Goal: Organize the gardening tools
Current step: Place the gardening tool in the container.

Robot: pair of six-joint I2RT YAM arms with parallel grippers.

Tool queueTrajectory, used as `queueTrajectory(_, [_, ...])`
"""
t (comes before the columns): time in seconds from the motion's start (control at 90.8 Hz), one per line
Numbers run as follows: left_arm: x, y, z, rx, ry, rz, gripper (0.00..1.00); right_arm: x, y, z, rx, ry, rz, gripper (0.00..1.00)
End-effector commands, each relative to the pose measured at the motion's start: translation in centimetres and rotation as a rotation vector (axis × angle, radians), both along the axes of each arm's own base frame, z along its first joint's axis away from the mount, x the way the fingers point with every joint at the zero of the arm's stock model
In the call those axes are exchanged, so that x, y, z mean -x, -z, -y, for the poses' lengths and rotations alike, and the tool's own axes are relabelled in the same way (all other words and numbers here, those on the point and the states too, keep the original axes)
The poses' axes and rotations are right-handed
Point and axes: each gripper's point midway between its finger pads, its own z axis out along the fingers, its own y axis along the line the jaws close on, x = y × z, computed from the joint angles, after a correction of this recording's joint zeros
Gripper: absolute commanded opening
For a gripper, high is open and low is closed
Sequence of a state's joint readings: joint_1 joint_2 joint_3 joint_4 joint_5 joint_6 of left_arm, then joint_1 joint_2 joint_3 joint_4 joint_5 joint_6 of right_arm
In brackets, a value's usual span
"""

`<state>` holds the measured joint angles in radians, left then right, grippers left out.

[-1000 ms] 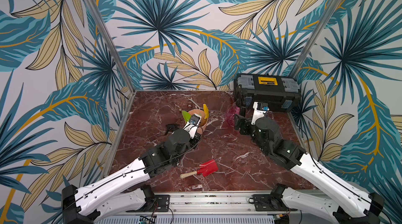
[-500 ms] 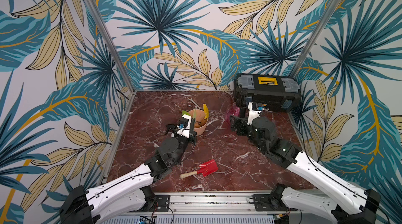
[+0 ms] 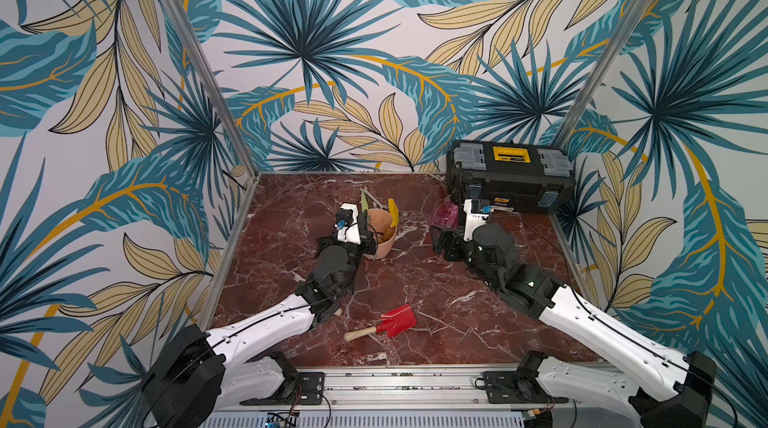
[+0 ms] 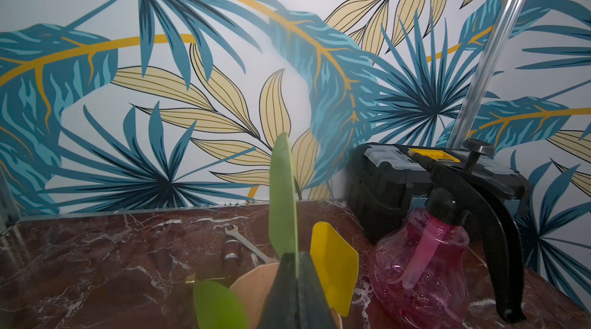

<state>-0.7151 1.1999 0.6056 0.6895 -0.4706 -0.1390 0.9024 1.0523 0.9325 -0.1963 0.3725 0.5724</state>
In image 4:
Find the black deli toolbox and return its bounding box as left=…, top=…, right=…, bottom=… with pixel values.
left=346, top=143, right=533, bottom=244

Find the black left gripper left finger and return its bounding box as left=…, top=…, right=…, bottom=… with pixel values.
left=257, top=253, right=298, bottom=329

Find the silver open-end wrench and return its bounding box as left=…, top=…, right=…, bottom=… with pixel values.
left=225, top=224, right=277, bottom=264

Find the yellow toy shovel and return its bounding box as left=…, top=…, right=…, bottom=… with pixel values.
left=309, top=221, right=360, bottom=318

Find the green toy trowel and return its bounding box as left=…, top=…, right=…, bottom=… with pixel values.
left=192, top=281, right=249, bottom=329

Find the pink pressure spray bottle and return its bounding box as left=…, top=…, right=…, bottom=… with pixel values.
left=369, top=138, right=526, bottom=328

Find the terracotta plastic flower pot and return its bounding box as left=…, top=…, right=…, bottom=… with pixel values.
left=228, top=261, right=345, bottom=329

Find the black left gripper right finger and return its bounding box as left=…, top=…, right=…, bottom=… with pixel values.
left=297, top=251, right=338, bottom=329

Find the aluminium corner post right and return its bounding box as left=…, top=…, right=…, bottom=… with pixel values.
left=446, top=0, right=526, bottom=148

